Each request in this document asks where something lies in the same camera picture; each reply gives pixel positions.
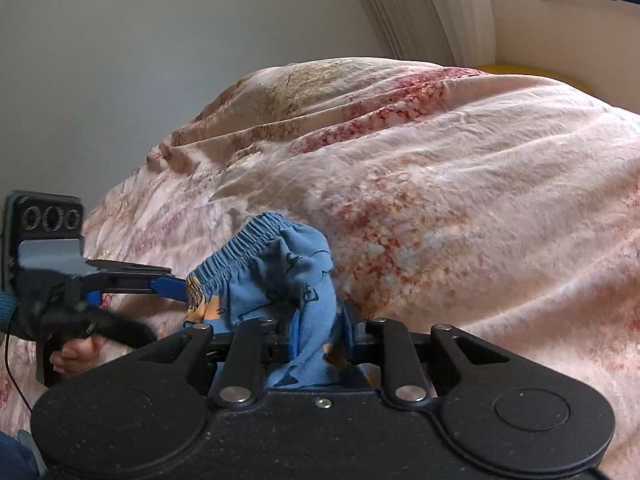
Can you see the blue patterned pants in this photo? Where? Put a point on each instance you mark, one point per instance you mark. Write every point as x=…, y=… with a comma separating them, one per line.
x=277, y=268

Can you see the dark blue sleeve forearm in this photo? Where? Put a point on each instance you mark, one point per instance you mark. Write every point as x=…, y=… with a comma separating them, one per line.
x=7, y=311

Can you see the beige left curtain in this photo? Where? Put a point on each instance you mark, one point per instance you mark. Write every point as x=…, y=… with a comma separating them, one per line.
x=445, y=32

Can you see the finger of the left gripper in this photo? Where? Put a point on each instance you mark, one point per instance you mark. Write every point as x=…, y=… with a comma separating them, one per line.
x=168, y=288
x=137, y=270

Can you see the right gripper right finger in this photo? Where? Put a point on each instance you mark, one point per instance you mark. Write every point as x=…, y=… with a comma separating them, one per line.
x=387, y=344

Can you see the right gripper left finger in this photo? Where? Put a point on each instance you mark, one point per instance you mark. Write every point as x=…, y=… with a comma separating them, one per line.
x=257, y=347

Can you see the pink floral bed quilt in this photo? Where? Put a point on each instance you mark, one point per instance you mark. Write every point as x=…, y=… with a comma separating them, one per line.
x=496, y=217

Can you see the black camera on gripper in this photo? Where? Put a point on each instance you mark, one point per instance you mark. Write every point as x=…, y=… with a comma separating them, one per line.
x=36, y=216

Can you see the person left hand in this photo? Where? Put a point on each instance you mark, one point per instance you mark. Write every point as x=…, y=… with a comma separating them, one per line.
x=78, y=355

